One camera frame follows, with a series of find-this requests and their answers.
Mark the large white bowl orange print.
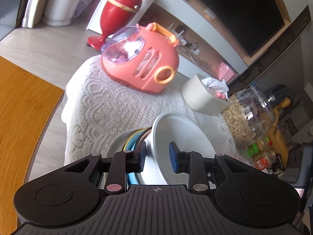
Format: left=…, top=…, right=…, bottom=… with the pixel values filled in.
left=137, top=112, right=215, bottom=185

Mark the blue enamel bowl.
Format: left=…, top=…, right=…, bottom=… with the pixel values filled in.
left=124, top=127, right=151, bottom=185

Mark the yellow rimmed plate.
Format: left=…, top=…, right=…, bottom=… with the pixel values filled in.
left=122, top=128, right=145, bottom=151

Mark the black television screen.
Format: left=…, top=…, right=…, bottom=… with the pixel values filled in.
left=201, top=0, right=284, bottom=55

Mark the white lace tablecloth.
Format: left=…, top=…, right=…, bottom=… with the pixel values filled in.
left=61, top=55, right=239, bottom=165

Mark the small snack jar red label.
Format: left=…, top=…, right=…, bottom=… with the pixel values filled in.
left=253, top=150, right=285, bottom=170

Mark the stainless steel bowl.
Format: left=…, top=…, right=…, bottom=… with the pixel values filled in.
left=104, top=129, right=138, bottom=158

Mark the white floor appliance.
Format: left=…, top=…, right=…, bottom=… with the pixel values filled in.
left=42, top=0, right=111, bottom=27

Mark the red vase shaped bin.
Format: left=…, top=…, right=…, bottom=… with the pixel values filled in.
left=86, top=0, right=143, bottom=50

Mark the wooden table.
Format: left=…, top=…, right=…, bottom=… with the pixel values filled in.
left=1, top=58, right=64, bottom=234

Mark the pink toy carrier case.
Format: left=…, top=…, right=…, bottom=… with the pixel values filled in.
left=101, top=22, right=179, bottom=94

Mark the white rectangular tissue box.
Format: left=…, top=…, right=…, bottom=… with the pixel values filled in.
left=181, top=74, right=230, bottom=116

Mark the glass jar of peanuts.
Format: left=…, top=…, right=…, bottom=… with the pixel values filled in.
left=222, top=87, right=276, bottom=147

